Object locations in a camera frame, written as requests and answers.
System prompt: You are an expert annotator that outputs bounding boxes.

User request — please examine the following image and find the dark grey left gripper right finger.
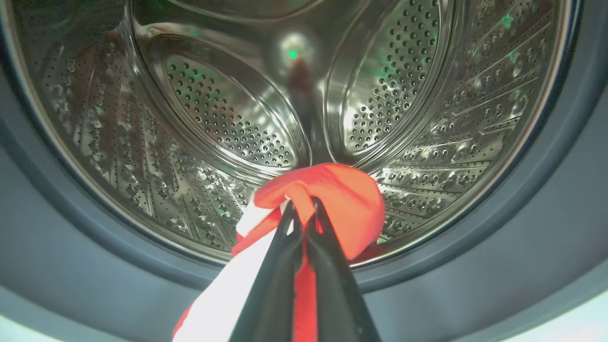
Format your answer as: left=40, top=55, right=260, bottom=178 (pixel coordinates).
left=305, top=197, right=381, bottom=342

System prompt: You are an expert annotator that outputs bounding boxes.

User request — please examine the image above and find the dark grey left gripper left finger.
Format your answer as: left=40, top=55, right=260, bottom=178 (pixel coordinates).
left=229, top=200, right=304, bottom=342

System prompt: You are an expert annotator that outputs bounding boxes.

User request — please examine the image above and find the red and white garment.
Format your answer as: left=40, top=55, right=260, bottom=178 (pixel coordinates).
left=172, top=163, right=386, bottom=342

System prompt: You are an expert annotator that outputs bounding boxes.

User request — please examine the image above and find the stainless steel washing machine drum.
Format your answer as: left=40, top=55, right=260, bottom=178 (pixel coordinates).
left=9, top=0, right=570, bottom=266

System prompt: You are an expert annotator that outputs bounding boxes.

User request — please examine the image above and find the white front-load washing machine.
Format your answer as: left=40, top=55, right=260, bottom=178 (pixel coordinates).
left=0, top=0, right=608, bottom=342

